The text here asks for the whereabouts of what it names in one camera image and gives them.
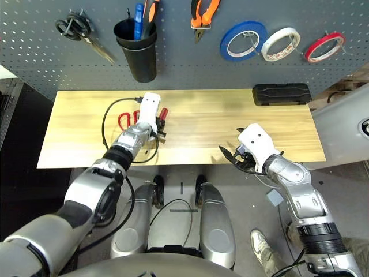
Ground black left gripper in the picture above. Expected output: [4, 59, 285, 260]
[156, 115, 168, 144]

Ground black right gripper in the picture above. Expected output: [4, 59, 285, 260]
[218, 127, 260, 174]

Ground red-handled scissors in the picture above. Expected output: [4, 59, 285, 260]
[117, 111, 142, 129]

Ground red tape roll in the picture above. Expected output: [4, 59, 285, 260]
[304, 32, 347, 64]

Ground orange and black pliers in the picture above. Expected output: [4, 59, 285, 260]
[190, 0, 221, 44]

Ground dark grey metal pegboard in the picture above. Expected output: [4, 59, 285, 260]
[0, 0, 369, 102]

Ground flat black tool case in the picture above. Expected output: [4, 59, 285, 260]
[253, 83, 312, 107]

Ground small grey floor pedal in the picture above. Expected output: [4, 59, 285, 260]
[265, 189, 285, 207]

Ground black plastic cup holder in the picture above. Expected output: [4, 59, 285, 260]
[113, 17, 158, 84]

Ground silver right robot leg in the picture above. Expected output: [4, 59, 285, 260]
[195, 174, 236, 271]

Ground silver robot leg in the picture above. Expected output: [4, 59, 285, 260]
[110, 174, 165, 259]
[195, 174, 236, 271]

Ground silver left robot leg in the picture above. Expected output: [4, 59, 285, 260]
[110, 174, 165, 259]

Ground blue tape roll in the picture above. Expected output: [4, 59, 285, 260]
[220, 20, 268, 62]

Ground white tape roll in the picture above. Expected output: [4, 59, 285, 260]
[261, 27, 301, 62]

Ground bystander's white sneaker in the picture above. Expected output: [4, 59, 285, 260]
[250, 229, 272, 260]

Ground grey rounded machine shell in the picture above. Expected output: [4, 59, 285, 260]
[310, 83, 369, 171]

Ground olive camouflage trouser leg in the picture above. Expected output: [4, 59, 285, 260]
[258, 245, 293, 277]
[341, 237, 369, 277]

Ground orange and black screwdriver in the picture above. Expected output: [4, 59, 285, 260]
[140, 0, 161, 40]

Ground grey robot torso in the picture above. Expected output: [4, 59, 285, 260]
[59, 252, 243, 277]

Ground black equipment trunk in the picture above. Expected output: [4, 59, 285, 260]
[0, 77, 73, 237]

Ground silver single peg hook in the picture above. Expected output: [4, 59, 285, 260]
[325, 29, 355, 56]

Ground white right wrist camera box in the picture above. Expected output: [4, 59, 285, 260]
[237, 123, 282, 171]

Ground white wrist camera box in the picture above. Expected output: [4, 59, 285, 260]
[237, 123, 282, 171]
[137, 92, 161, 132]

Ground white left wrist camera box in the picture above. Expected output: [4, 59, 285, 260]
[137, 92, 161, 132]

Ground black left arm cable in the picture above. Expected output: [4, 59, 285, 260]
[101, 97, 160, 164]

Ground thin black floor cable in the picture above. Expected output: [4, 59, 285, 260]
[149, 199, 193, 248]

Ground black-handled scissors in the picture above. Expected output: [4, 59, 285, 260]
[55, 10, 116, 65]

